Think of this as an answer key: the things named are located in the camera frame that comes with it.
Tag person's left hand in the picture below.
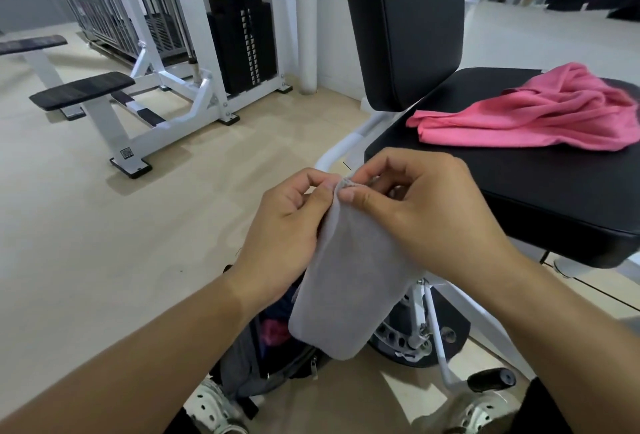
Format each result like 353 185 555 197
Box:
223 166 343 312

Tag person's right hand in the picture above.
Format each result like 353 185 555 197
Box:
337 147 523 295

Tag blue towel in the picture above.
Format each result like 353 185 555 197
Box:
262 288 302 323

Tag grey towel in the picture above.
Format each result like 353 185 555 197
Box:
288 176 427 362

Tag pink towel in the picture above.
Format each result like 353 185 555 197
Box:
261 318 292 347
405 62 640 152

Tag grey backpack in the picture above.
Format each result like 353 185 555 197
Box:
209 263 332 421

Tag person's left forearm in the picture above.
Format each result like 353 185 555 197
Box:
0 273 261 434

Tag person's white left shoe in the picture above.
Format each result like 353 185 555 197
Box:
182 378 251 434

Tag person's white shoe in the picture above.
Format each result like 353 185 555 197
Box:
182 378 251 434
443 391 525 434

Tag person's white right shoe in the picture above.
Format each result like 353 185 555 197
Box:
443 391 525 434

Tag person's black shorts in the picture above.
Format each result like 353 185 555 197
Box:
167 376 573 434

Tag black seat pad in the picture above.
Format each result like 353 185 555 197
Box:
363 67 640 269

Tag white lever with black grip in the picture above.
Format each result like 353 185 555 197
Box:
421 282 517 395

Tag black backrest pad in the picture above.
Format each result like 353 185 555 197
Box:
337 0 466 112

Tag black weight stack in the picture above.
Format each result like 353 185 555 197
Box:
206 0 279 95

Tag white vertical pipe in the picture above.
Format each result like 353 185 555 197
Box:
295 0 320 96

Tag black bench pad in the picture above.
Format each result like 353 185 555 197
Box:
0 34 69 56
29 71 137 111

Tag grey metal railing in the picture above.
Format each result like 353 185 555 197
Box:
35 0 197 63

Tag white weight machine frame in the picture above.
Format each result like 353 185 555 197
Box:
29 0 295 179

